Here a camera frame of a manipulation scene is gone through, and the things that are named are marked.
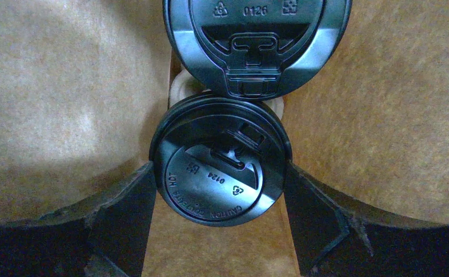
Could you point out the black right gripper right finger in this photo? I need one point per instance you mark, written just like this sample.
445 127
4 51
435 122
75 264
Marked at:
337 235

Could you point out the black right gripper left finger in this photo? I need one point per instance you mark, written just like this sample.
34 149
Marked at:
105 234

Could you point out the black coffee cup lid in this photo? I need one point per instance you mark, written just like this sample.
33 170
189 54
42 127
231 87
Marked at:
220 162

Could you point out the green paper bag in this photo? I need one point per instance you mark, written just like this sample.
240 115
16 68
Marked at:
85 84

